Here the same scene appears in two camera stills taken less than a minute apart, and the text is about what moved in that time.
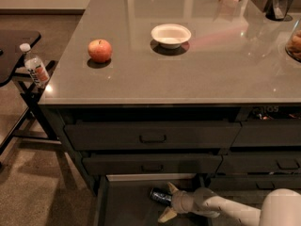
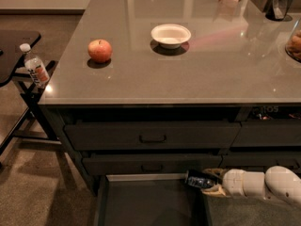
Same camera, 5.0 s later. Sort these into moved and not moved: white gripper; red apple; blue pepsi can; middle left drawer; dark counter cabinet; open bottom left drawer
Moved: white gripper; blue pepsi can
Not moved: red apple; dark counter cabinet; open bottom left drawer; middle left drawer
